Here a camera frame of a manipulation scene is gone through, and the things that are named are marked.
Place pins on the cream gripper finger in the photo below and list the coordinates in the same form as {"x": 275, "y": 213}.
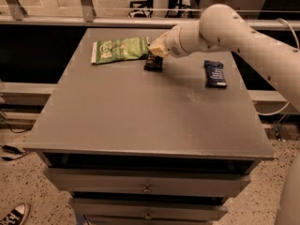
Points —
{"x": 160, "y": 41}
{"x": 158, "y": 50}

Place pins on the black rxbar chocolate bar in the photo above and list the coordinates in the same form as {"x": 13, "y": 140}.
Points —
{"x": 153, "y": 63}

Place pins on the top grey drawer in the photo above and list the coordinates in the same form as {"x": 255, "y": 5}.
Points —
{"x": 148, "y": 183}

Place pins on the black and white sneaker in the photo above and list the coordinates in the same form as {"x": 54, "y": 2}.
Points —
{"x": 17, "y": 216}

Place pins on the grey drawer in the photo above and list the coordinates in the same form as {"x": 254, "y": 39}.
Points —
{"x": 147, "y": 210}
{"x": 148, "y": 183}

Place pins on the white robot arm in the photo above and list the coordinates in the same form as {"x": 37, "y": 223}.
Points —
{"x": 221, "y": 28}

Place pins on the metal railing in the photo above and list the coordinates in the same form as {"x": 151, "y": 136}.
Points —
{"x": 94, "y": 13}

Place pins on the black office chair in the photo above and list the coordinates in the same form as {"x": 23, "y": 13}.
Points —
{"x": 140, "y": 0}

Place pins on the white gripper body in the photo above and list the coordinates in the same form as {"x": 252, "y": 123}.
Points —
{"x": 172, "y": 44}

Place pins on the grey drawer cabinet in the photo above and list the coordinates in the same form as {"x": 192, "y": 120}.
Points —
{"x": 120, "y": 117}

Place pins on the green jalapeno chip bag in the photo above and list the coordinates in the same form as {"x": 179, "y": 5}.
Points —
{"x": 112, "y": 50}

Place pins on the blue rxbar snack bar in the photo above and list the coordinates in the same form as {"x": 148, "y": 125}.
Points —
{"x": 214, "y": 74}

